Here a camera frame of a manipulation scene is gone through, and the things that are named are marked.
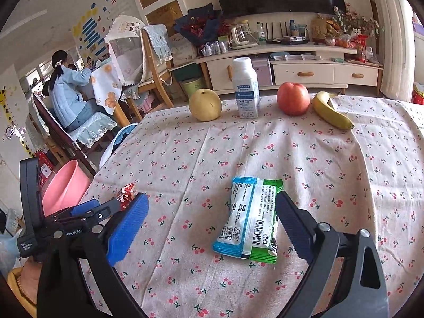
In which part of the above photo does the red foil wrapper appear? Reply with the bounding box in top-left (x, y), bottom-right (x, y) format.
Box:
top-left (118, 183), bottom-right (137, 210)

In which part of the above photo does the red box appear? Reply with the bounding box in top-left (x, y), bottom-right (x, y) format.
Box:
top-left (35, 151), bottom-right (57, 188)

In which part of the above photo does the yellow pear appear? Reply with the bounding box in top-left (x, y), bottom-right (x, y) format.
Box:
top-left (189, 88), bottom-right (222, 122)

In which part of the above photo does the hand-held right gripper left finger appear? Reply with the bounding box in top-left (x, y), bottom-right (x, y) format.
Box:
top-left (36, 192), bottom-right (150, 318)

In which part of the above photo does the bag of oranges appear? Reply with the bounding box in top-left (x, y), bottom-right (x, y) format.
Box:
top-left (326, 35), bottom-right (356, 48)

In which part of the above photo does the pink plastic bin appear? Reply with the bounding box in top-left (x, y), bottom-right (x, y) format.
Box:
top-left (42, 160), bottom-right (95, 217)

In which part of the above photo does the light blue chair cover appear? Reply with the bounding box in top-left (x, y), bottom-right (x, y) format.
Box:
top-left (142, 24), bottom-right (173, 62)

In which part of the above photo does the clear plastic bag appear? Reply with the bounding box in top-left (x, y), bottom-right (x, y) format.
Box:
top-left (0, 228), bottom-right (24, 272)

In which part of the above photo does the dark wrapped flower bouquet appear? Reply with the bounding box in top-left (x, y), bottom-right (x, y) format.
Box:
top-left (174, 3), bottom-right (222, 45)

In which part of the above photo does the blue white cloth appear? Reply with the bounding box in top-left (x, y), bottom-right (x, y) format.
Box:
top-left (99, 122), bottom-right (140, 169)

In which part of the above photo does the red gift bag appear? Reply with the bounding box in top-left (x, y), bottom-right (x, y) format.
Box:
top-left (356, 35), bottom-right (370, 63)

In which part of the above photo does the brown snack bag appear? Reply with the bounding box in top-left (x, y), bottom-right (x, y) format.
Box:
top-left (311, 14), bottom-right (335, 38)

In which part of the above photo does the pack of small bottles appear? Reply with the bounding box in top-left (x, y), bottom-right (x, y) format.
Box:
top-left (200, 41), bottom-right (229, 57)

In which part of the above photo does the red apple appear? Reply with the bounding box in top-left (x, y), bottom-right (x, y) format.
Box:
top-left (276, 82), bottom-right (311, 116)

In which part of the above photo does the mesh food cover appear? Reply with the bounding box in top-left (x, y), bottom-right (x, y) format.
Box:
top-left (104, 15), bottom-right (146, 88)

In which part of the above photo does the giraffe wall sticker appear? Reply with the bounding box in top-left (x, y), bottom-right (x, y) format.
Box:
top-left (0, 86), bottom-right (17, 140)

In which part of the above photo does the white curtain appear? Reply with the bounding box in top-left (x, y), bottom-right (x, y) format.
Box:
top-left (364, 0), bottom-right (424, 100)

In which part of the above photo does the cream television cabinet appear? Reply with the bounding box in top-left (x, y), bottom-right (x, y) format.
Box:
top-left (195, 11), bottom-right (385, 95)

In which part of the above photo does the dining table with fruit-print cloth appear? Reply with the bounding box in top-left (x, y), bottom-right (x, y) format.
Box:
top-left (91, 63), bottom-right (131, 128)

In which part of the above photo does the black flat tray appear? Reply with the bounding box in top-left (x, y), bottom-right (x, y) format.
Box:
top-left (267, 36), bottom-right (310, 45)

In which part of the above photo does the dark wooden chair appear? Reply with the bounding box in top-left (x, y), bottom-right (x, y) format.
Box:
top-left (28, 93), bottom-right (118, 176)

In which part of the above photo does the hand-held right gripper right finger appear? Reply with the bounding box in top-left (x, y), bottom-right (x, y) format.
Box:
top-left (274, 190), bottom-right (389, 318)

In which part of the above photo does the cherry print tablecloth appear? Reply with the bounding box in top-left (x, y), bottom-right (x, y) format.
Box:
top-left (78, 93), bottom-right (424, 318)

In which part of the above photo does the blue strip wall chart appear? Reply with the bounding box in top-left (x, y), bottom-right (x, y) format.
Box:
top-left (71, 3), bottom-right (110, 57)

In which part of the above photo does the glass electric kettle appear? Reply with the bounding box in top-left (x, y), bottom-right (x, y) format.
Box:
top-left (229, 23), bottom-right (259, 50)

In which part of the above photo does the white plastic bottle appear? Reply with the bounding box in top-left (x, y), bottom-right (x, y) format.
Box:
top-left (232, 57), bottom-right (259, 119)

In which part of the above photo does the person's left forearm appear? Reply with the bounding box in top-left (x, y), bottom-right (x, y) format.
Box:
top-left (8, 260), bottom-right (42, 318)

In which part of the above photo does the yellow banana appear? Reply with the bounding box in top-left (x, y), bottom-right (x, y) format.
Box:
top-left (312, 91), bottom-right (354, 130)

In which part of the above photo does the green waste bin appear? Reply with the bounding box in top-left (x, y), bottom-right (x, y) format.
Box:
top-left (180, 77), bottom-right (204, 98)

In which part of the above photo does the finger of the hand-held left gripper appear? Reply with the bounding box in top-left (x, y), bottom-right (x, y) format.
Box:
top-left (46, 200), bottom-right (123, 241)
top-left (69, 198), bottom-right (101, 217)

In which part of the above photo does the pink storage box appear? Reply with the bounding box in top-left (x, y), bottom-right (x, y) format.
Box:
top-left (252, 58), bottom-right (273, 87)

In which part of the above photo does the light wooden chair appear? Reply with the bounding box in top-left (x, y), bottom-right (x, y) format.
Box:
top-left (127, 25), bottom-right (174, 121)

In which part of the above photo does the dried flower bunch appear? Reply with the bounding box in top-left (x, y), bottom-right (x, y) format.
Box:
top-left (333, 3), bottom-right (378, 37)

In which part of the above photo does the green blue wipes packet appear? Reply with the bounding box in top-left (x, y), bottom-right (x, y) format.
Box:
top-left (212, 176), bottom-right (285, 266)

